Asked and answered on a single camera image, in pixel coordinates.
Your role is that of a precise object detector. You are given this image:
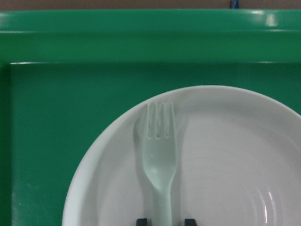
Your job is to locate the pale green plastic fork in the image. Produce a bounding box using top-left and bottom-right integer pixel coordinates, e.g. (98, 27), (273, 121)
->
(142, 103), (178, 226)

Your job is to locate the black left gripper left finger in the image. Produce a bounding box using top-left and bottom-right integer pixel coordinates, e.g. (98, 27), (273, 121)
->
(136, 218), (148, 226)

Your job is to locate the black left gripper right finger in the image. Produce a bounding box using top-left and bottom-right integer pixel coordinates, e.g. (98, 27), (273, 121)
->
(184, 218), (196, 226)

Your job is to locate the white round plate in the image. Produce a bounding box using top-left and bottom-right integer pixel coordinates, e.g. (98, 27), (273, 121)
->
(62, 86), (301, 226)

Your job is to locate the green plastic tray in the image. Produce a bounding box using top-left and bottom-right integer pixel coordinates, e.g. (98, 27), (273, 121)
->
(0, 9), (301, 226)

